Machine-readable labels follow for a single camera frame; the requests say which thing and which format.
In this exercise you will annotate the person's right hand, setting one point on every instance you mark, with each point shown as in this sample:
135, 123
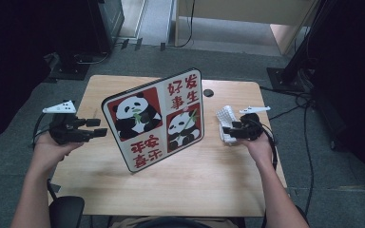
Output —
261, 150

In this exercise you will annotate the beige wooden desk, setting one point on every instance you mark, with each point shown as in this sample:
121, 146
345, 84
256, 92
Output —
234, 8

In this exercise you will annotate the dark curtain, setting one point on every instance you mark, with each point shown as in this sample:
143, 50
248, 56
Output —
12, 63
355, 79

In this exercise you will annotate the black metal stand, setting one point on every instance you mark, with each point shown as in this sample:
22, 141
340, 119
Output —
286, 77

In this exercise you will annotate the white waffle cloth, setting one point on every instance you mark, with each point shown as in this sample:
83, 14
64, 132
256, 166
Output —
225, 115

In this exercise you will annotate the black flat stand base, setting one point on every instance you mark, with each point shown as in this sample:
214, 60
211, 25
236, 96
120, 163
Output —
69, 68

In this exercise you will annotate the person's left hand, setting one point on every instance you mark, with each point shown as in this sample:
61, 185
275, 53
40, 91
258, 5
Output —
47, 155

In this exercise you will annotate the black computer tower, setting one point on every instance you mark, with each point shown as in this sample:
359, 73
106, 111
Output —
107, 22

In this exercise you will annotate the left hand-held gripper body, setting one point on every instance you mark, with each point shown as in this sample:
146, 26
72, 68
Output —
65, 133

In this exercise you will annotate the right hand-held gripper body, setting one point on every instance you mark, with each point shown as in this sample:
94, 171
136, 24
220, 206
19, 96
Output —
250, 128

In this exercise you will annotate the black round table grommet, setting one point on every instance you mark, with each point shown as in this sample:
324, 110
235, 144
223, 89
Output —
208, 92

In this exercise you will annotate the panda picture board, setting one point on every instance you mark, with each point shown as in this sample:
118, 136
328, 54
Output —
152, 126

